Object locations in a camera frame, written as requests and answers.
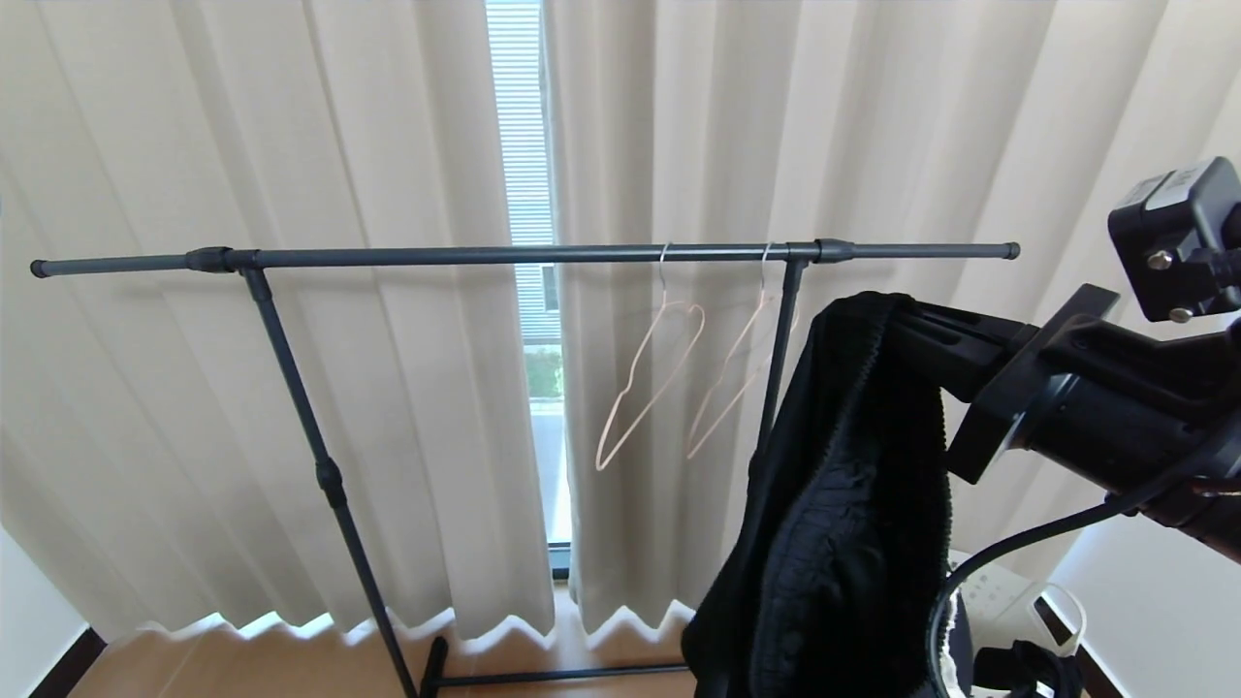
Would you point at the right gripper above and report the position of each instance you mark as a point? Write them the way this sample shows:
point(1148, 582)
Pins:
point(1096, 417)

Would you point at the black garment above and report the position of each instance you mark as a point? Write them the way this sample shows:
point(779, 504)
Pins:
point(1028, 669)

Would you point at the pink clothes hanger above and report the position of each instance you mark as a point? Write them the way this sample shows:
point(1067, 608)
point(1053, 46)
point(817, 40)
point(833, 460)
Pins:
point(630, 388)
point(722, 380)

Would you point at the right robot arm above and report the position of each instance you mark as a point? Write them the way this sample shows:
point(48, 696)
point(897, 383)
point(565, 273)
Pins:
point(1212, 523)

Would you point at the white laundry basket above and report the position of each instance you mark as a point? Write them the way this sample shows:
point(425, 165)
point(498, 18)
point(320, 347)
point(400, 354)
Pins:
point(999, 591)

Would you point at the black clothes rack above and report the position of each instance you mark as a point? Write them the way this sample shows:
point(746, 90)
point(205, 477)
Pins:
point(485, 256)

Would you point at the beige curtain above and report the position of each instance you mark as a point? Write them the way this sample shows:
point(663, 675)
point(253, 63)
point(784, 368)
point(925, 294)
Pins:
point(873, 116)
point(242, 145)

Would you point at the window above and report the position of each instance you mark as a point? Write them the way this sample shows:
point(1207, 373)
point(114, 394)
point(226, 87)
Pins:
point(524, 145)

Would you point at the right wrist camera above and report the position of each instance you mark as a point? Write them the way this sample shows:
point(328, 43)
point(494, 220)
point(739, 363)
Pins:
point(1178, 242)

